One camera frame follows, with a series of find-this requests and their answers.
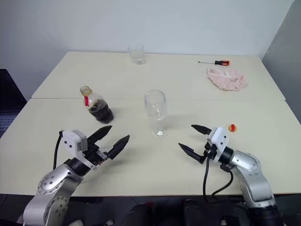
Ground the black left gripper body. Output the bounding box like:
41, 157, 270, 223
82, 137, 113, 168

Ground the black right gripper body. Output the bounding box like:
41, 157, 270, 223
199, 138, 218, 165

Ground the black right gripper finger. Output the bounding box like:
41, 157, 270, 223
190, 124, 212, 137
178, 142, 205, 165

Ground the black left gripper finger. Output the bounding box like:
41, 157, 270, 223
107, 134, 131, 161
88, 125, 113, 145

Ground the clear bottle with dark drink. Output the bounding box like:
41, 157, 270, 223
79, 85, 114, 124

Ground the clear wine glass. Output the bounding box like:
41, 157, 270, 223
144, 89, 169, 138

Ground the crumpled pink cloth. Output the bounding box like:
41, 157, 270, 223
204, 67, 249, 92

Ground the black and orange screwdriver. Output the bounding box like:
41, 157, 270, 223
198, 60, 231, 67

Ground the clear glass tumbler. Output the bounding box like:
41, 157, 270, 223
127, 43, 144, 65

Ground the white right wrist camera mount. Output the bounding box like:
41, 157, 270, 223
206, 127, 230, 163

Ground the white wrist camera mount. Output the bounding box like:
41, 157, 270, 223
206, 127, 230, 163
61, 129, 98, 170

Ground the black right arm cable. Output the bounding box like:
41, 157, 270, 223
202, 145, 235, 204

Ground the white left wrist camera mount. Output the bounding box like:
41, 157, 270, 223
61, 129, 98, 170

